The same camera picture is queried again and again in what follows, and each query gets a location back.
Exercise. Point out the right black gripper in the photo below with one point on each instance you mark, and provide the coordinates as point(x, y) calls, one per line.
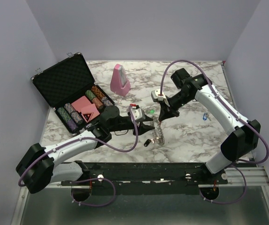
point(166, 112)

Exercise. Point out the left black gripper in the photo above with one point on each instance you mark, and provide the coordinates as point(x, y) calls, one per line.
point(142, 128)

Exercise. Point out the blue tag key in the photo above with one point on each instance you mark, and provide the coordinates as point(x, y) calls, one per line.
point(206, 116)

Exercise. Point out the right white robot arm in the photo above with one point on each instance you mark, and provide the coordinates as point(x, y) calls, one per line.
point(241, 132)

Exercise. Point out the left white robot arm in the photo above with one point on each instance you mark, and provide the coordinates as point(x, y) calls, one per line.
point(41, 166)

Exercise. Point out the green tag key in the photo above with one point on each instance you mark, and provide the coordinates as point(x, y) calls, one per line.
point(152, 111)

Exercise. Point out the black tag key centre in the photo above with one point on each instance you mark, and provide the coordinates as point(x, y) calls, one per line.
point(148, 142)

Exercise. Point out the pink metronome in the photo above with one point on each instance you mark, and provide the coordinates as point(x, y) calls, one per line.
point(120, 83)

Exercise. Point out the black poker chip case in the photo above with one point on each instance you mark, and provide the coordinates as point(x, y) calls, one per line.
point(65, 82)

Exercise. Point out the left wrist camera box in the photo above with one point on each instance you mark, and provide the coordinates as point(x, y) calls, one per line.
point(138, 113)

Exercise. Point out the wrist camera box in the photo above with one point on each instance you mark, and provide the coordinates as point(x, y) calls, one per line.
point(138, 113)
point(158, 97)

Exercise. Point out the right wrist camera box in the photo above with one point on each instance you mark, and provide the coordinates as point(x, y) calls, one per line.
point(158, 97)

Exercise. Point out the black front mounting rail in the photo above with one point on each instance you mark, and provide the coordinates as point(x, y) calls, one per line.
point(144, 178)

